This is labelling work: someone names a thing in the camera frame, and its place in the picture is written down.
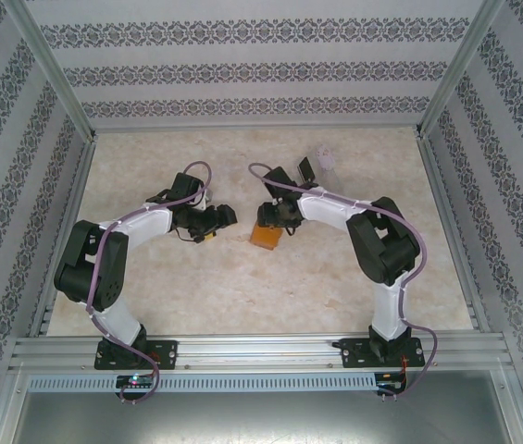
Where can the clear acrylic card stand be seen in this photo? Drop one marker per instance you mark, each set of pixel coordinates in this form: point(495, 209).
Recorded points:
point(332, 178)

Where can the black card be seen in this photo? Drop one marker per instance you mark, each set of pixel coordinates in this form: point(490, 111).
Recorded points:
point(306, 168)

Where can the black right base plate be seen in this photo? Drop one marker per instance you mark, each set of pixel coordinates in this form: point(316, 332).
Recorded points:
point(349, 353)

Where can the right controller board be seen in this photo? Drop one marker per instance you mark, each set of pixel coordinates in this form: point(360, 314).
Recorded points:
point(390, 380)

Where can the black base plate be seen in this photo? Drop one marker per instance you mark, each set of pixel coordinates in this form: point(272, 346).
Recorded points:
point(349, 353)
point(166, 353)

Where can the aluminium side rail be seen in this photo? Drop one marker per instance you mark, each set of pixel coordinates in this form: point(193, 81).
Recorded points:
point(78, 185)
point(438, 185)

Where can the white card pink print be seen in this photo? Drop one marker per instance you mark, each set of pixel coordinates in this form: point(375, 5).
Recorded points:
point(325, 157)

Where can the aluminium mounting rail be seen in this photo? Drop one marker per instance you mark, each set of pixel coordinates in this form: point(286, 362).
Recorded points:
point(256, 351)

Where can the orange card holder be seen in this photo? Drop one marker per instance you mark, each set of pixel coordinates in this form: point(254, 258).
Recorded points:
point(265, 238)

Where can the grey metal panel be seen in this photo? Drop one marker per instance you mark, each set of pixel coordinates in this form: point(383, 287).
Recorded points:
point(261, 421)

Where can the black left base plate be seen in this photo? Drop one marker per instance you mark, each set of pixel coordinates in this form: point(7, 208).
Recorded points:
point(166, 353)

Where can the controller board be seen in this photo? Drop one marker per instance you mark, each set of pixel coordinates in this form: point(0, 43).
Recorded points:
point(390, 380)
point(136, 381)

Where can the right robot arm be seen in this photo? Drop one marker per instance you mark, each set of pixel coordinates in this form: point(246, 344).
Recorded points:
point(326, 215)

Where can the left controller board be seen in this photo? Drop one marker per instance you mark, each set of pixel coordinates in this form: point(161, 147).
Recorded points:
point(136, 381)

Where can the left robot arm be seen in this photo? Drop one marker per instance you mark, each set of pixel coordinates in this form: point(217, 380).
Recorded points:
point(120, 319)

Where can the aluminium frame post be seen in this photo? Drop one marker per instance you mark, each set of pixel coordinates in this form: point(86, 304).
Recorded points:
point(452, 78)
point(62, 78)

